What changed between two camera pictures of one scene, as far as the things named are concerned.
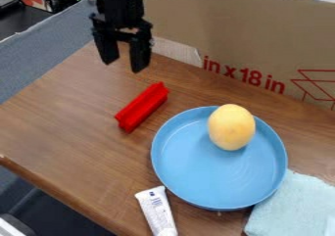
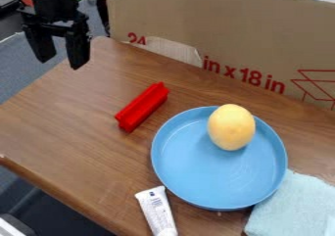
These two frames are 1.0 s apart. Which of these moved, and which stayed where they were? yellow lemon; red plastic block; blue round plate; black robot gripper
Moved: black robot gripper
Stayed: yellow lemon; blue round plate; red plastic block
